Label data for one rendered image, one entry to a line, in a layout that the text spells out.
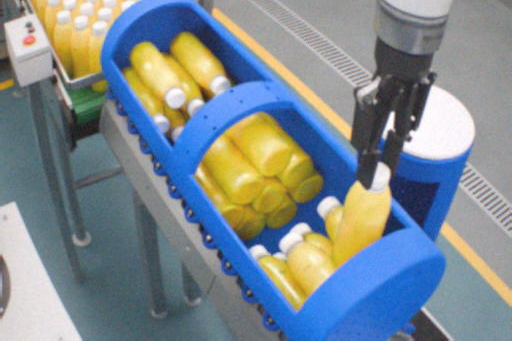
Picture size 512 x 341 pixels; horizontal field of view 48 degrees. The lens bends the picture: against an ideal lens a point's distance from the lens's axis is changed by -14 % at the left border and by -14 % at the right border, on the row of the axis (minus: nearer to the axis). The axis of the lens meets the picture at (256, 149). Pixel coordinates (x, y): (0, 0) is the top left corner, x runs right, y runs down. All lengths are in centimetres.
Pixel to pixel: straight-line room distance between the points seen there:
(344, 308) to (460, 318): 156
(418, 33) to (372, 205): 30
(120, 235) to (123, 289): 27
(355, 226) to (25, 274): 59
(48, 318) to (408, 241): 60
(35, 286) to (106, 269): 133
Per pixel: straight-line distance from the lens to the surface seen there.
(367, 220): 92
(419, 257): 94
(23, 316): 108
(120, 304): 233
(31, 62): 160
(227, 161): 115
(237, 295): 123
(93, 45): 164
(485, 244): 272
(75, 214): 238
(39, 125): 183
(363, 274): 91
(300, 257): 102
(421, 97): 84
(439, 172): 144
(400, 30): 71
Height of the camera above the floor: 194
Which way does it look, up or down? 43 degrees down
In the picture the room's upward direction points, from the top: 4 degrees clockwise
